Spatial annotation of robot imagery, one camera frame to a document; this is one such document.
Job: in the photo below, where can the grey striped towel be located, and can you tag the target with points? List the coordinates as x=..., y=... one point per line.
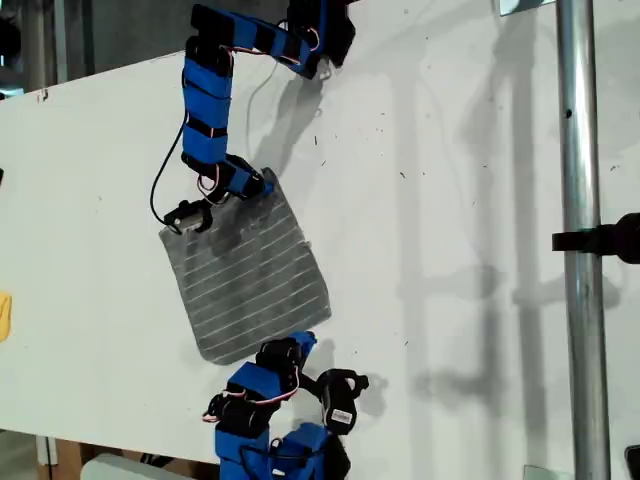
x=250, y=280

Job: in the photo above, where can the white box under table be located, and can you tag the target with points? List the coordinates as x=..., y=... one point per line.
x=120, y=470

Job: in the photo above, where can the wooden table leg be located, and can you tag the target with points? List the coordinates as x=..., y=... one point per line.
x=69, y=460

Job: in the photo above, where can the yellow object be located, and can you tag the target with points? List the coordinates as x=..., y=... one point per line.
x=5, y=317

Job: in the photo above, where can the dark round object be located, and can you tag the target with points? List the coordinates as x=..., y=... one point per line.
x=7, y=37

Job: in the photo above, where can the black object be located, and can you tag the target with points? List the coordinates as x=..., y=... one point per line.
x=633, y=462

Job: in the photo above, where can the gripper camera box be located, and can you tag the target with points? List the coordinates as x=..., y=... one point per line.
x=340, y=407
x=187, y=217

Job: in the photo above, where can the metal bracket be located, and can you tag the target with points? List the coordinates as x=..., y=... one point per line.
x=515, y=6

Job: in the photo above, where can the steel post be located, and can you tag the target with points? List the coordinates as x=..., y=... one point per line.
x=580, y=150

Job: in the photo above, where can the black post clamp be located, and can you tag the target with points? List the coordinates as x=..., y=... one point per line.
x=610, y=240

